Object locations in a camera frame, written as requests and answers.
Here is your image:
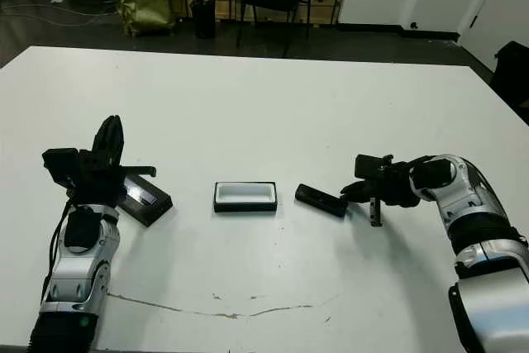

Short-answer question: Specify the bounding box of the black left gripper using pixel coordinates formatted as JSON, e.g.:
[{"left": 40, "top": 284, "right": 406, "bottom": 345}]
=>
[{"left": 68, "top": 116, "right": 157, "bottom": 208}]

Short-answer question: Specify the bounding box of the black waste bin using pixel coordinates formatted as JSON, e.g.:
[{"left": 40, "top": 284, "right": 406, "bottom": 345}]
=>
[{"left": 188, "top": 0, "right": 217, "bottom": 40}]

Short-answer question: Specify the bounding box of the black box with white tray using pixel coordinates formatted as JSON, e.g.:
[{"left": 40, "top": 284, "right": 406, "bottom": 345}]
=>
[{"left": 213, "top": 180, "right": 278, "bottom": 214}]

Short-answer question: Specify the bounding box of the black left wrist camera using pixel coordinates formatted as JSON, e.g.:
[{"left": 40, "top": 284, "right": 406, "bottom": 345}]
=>
[{"left": 41, "top": 147, "right": 80, "bottom": 188}]

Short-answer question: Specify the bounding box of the white floor cable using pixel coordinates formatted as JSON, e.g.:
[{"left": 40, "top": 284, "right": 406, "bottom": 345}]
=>
[{"left": 0, "top": 0, "right": 117, "bottom": 28}]

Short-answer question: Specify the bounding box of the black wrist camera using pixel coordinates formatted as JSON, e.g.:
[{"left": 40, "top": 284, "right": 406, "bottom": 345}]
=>
[
  {"left": 354, "top": 154, "right": 394, "bottom": 180},
  {"left": 41, "top": 147, "right": 80, "bottom": 188}
]

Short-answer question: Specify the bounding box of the yellow-green sack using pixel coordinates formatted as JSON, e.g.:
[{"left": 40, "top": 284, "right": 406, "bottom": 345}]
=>
[{"left": 115, "top": 0, "right": 177, "bottom": 38}]

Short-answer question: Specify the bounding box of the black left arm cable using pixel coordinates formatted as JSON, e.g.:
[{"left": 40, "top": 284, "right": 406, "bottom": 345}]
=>
[{"left": 41, "top": 199, "right": 74, "bottom": 304}]

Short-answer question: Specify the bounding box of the black box lid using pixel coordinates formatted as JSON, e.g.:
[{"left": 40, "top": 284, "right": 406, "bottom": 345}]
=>
[{"left": 117, "top": 174, "right": 173, "bottom": 228}]

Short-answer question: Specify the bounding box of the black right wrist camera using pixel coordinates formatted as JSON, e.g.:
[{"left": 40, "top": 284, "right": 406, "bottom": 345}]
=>
[{"left": 354, "top": 154, "right": 394, "bottom": 180}]

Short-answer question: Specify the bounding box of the black armchair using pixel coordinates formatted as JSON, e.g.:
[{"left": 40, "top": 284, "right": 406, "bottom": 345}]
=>
[{"left": 489, "top": 41, "right": 529, "bottom": 127}]

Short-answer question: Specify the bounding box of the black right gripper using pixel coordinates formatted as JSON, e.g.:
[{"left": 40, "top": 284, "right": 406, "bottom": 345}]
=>
[{"left": 340, "top": 162, "right": 418, "bottom": 228}]

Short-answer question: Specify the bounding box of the slim black camera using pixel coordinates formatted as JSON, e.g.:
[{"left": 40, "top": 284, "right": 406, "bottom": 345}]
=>
[{"left": 293, "top": 183, "right": 348, "bottom": 218}]

